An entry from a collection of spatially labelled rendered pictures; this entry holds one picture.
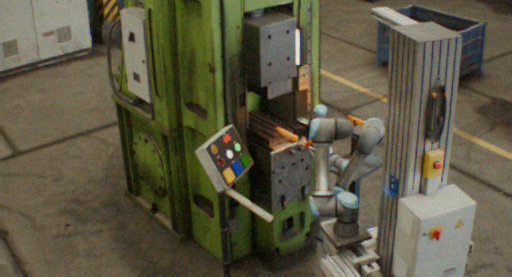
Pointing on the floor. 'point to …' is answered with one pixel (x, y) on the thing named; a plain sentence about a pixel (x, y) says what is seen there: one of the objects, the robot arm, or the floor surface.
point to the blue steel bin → (475, 33)
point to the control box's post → (224, 232)
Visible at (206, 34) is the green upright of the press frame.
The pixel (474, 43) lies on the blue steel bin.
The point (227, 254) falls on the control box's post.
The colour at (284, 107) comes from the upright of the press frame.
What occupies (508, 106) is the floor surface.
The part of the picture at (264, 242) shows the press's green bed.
